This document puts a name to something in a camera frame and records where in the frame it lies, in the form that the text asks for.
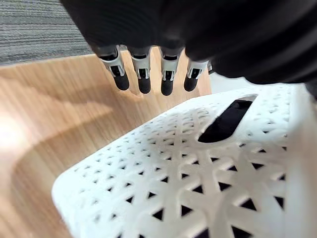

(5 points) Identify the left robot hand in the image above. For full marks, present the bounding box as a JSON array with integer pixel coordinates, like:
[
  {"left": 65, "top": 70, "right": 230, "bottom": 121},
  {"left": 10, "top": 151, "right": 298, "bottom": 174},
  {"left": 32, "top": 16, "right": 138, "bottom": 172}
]
[{"left": 58, "top": 0, "right": 317, "bottom": 97}]

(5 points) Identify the white plastic laundry basket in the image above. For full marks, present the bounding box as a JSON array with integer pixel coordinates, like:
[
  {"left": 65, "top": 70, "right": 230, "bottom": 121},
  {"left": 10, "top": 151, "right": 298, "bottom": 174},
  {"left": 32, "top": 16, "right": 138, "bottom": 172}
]
[{"left": 51, "top": 83, "right": 317, "bottom": 238}]

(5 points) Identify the grey striped carpet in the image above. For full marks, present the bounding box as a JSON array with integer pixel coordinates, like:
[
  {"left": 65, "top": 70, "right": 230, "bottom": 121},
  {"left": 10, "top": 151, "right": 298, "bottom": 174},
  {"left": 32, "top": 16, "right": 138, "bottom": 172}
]
[{"left": 0, "top": 0, "right": 95, "bottom": 65}]

